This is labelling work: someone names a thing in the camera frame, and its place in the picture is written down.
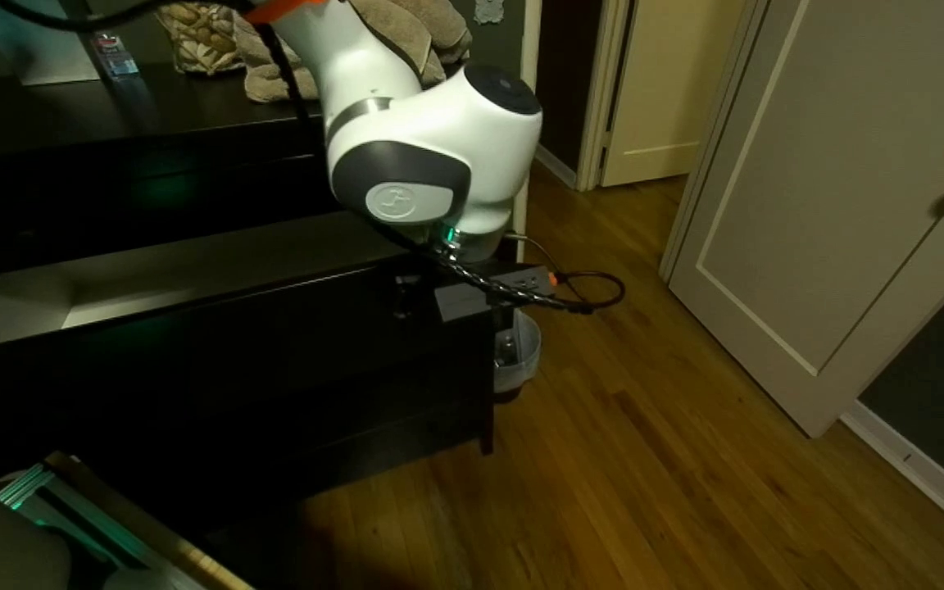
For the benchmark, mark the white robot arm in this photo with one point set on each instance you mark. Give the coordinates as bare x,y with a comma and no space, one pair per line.
433,168

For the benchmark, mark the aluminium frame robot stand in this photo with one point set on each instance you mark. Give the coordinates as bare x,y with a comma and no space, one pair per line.
64,528

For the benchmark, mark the grey round floor bowl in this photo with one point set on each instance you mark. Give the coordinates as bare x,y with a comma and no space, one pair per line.
517,352

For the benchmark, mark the dark wooden dresser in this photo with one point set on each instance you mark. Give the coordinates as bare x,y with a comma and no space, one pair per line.
106,168

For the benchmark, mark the cream folded towel pile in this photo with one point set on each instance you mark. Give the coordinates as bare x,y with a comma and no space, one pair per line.
340,52

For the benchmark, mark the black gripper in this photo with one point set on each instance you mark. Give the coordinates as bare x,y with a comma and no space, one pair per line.
459,294

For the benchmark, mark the white closet door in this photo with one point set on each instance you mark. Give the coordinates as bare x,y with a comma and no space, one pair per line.
810,241

